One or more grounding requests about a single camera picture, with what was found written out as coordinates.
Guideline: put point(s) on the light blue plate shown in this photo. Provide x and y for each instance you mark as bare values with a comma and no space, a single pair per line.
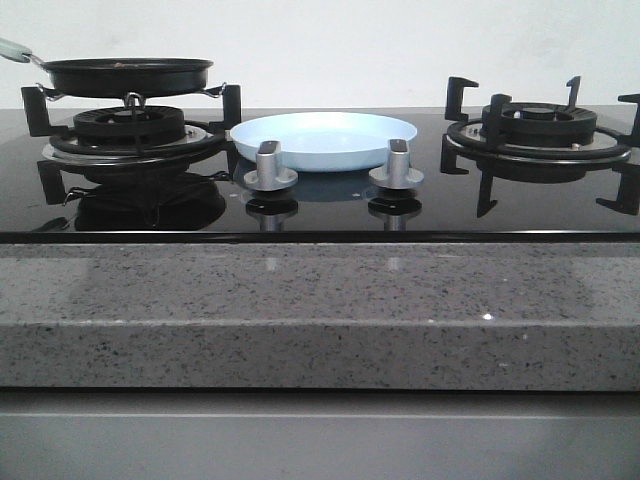
324,141

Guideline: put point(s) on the black frying pan mint handle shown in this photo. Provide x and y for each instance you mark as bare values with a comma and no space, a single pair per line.
96,78

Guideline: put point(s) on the silver left stove knob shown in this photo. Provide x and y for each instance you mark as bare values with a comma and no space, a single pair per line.
270,174

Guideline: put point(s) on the silver stove knob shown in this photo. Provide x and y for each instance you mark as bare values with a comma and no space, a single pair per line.
270,174
397,172

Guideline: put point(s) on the silver right stove knob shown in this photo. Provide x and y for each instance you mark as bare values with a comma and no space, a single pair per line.
397,172

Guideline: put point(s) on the black glass gas cooktop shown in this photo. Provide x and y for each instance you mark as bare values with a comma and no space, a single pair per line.
462,199

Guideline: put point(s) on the black left burner grate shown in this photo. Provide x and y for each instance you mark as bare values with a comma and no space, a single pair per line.
120,144

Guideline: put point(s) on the black burner grate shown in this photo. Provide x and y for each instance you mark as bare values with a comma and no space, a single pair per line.
120,144
534,142

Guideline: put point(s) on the black right burner grate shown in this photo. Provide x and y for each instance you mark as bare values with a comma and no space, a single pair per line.
534,142

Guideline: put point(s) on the grey cabinet drawer front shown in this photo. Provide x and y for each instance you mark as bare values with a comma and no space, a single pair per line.
268,435

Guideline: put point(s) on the chrome wire pan support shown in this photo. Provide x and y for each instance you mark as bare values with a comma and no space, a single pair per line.
131,99

